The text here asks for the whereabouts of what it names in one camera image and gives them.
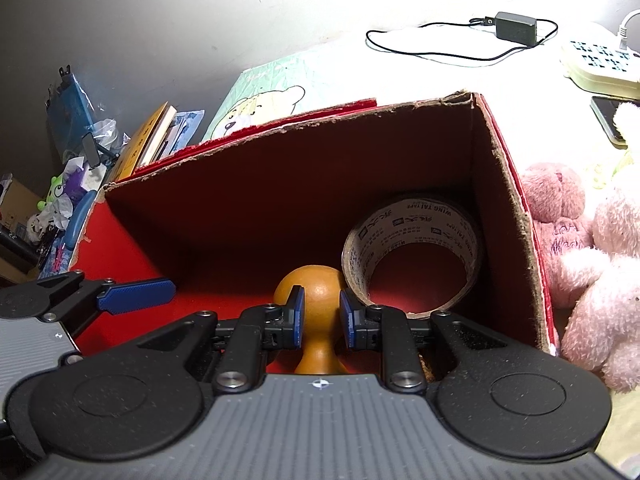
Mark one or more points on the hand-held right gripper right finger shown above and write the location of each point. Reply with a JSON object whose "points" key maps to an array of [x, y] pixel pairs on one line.
{"points": [[347, 320]]}

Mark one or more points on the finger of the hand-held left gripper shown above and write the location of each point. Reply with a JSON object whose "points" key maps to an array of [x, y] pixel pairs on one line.
{"points": [[140, 294]]}

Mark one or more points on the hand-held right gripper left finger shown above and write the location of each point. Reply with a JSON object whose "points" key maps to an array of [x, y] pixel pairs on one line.
{"points": [[296, 317]]}

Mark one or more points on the orange wooden gourd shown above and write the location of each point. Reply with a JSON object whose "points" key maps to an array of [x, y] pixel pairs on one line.
{"points": [[317, 285]]}

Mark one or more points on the red cardboard box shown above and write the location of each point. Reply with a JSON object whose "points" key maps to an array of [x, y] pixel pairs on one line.
{"points": [[250, 210]]}

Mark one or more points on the large printed tape roll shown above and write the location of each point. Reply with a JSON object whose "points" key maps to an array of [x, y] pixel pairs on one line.
{"points": [[425, 217]]}

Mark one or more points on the blue white patterned sheet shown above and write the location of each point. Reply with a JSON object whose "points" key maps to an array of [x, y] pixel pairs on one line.
{"points": [[57, 260]]}

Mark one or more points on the blue glasses case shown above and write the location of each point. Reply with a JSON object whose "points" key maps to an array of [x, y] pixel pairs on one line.
{"points": [[80, 220]]}

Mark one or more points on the black cylindrical object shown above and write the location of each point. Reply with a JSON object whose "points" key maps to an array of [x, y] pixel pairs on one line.
{"points": [[15, 255]]}

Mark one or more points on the black white plush toy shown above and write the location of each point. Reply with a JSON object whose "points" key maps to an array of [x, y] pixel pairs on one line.
{"points": [[36, 226]]}

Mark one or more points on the purple plush toy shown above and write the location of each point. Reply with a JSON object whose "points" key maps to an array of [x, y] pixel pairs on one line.
{"points": [[75, 185]]}

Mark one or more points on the green alien toy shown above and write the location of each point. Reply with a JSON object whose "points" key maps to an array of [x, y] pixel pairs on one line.
{"points": [[56, 194]]}

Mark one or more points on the yellow book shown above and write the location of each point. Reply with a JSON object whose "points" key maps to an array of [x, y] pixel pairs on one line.
{"points": [[142, 145]]}

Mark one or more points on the small black rectangular device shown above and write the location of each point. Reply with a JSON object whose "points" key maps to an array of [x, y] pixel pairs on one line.
{"points": [[92, 151]]}

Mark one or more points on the brown cardboard box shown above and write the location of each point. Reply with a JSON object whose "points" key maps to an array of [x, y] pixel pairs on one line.
{"points": [[15, 200]]}

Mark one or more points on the crumpled clear plastic bag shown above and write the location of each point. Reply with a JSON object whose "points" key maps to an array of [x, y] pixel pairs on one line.
{"points": [[106, 132]]}

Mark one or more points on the blue white printed booklet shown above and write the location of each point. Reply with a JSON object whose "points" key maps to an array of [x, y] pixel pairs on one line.
{"points": [[187, 125]]}

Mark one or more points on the blue plastic package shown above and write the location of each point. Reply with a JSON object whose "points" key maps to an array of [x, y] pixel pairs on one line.
{"points": [[75, 110]]}

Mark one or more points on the dark pink plush toy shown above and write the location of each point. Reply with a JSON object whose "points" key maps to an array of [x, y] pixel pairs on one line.
{"points": [[555, 195]]}

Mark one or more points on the pale pink plush toy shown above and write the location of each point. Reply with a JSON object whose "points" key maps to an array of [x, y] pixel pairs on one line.
{"points": [[600, 320]]}

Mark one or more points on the black phone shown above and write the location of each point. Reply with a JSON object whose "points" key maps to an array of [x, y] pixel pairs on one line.
{"points": [[607, 120]]}

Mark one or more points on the grey power adapter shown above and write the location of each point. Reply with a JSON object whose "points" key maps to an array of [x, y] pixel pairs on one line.
{"points": [[515, 27]]}

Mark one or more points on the cream power strip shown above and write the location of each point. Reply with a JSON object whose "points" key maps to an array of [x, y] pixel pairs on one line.
{"points": [[600, 62]]}

